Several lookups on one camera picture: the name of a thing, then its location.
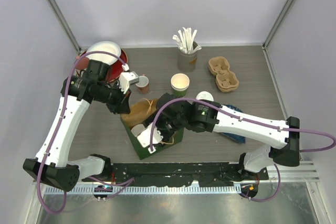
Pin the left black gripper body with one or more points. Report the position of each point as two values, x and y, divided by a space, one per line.
116 98

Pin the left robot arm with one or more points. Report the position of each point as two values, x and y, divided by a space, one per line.
51 165

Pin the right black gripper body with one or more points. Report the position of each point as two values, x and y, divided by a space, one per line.
168 127

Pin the red round tray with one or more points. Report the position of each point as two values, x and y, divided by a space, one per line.
116 69

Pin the floral pink tumbler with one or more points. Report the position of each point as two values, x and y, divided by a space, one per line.
82 64

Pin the white paper plate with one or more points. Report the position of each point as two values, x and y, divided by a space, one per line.
105 46

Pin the grey straw holder cup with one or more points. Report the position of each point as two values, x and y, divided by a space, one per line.
186 62

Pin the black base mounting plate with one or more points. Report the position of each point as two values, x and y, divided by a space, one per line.
208 174

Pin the cardboard cup carrier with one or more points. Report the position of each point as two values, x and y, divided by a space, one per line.
225 79

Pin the white wrapped straws bundle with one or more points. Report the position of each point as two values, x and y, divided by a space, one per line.
185 41

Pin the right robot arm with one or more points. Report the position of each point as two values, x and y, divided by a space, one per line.
202 115

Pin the blue leaf-shaped dish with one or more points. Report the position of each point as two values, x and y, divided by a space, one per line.
236 138

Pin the stack of white lids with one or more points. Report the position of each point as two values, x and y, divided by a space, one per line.
204 95

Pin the green paper bag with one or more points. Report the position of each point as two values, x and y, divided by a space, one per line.
143 112

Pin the stack of green paper cups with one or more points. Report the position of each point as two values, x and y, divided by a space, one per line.
180 83

